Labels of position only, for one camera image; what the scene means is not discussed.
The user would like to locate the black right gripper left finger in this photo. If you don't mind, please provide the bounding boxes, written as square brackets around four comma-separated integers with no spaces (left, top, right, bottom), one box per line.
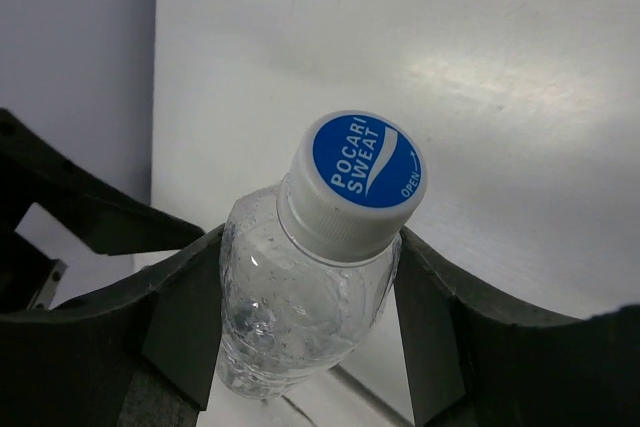
[1,230,222,426]

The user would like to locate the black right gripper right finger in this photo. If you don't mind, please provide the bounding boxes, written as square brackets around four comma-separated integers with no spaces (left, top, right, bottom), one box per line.
[395,230,639,426]

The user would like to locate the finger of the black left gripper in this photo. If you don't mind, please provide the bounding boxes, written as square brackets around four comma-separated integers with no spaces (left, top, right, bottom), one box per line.
[1,108,204,256]

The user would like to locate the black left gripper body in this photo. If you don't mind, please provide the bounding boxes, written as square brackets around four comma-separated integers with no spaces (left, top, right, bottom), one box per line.
[1,201,67,312]

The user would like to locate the clear bottle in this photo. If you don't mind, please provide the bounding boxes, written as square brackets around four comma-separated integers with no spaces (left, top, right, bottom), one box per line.
[217,111,427,399]

